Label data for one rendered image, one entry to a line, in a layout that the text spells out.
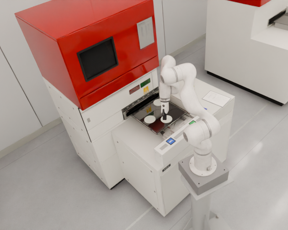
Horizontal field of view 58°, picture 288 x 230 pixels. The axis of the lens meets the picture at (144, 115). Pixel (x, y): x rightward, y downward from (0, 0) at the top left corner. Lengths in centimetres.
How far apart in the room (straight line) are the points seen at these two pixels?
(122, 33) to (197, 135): 93
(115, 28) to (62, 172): 198
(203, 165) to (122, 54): 101
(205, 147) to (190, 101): 31
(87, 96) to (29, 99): 172
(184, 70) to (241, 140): 189
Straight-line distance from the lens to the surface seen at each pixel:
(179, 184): 248
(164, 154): 197
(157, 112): 238
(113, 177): 282
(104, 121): 229
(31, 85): 356
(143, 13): 209
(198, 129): 159
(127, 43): 205
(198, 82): 259
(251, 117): 370
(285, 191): 307
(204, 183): 186
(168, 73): 163
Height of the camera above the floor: 248
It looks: 42 degrees down
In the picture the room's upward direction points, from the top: 9 degrees counter-clockwise
